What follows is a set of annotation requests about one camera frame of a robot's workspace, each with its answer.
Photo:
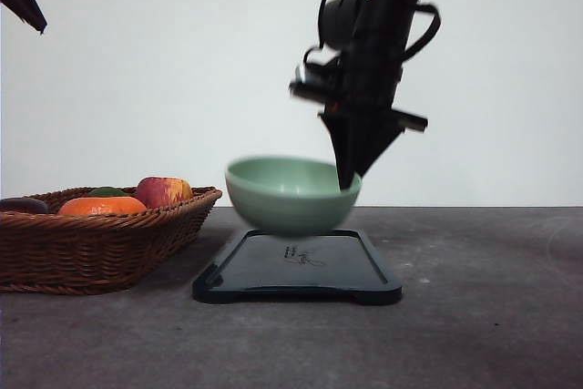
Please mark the orange mandarin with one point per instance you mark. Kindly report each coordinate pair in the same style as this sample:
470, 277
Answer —
101, 206

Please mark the dark rectangular tray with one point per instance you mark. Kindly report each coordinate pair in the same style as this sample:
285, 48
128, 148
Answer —
341, 266

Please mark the brown wicker basket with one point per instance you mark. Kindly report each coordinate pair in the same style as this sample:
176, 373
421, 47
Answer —
94, 254

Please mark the dark purple fruit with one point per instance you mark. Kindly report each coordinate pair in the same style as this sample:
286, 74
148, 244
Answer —
23, 205

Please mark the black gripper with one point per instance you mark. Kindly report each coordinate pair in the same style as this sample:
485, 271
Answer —
362, 82

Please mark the green avocado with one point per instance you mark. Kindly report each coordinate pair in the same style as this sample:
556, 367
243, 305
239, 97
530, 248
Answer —
106, 192

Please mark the green ceramic bowl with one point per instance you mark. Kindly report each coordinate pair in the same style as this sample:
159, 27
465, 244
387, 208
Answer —
289, 195

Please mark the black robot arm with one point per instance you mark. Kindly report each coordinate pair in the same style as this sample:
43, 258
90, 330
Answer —
359, 85

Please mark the red apple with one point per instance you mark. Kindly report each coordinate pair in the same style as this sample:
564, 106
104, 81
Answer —
155, 191

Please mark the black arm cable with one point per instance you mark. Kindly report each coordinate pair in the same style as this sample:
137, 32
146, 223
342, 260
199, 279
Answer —
425, 8

